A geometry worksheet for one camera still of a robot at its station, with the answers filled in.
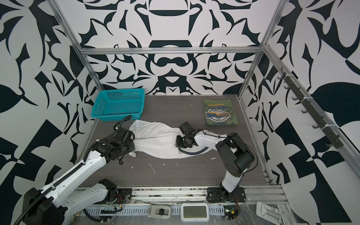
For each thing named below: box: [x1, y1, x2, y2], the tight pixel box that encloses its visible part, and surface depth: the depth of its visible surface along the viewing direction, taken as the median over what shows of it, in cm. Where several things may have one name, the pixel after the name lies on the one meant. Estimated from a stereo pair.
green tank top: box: [203, 98, 239, 127], surface depth 107 cm
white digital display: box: [180, 202, 210, 223], surface depth 68 cm
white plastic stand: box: [255, 201, 282, 225], surface depth 70 cm
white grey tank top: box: [129, 119, 214, 159], surface depth 91 cm
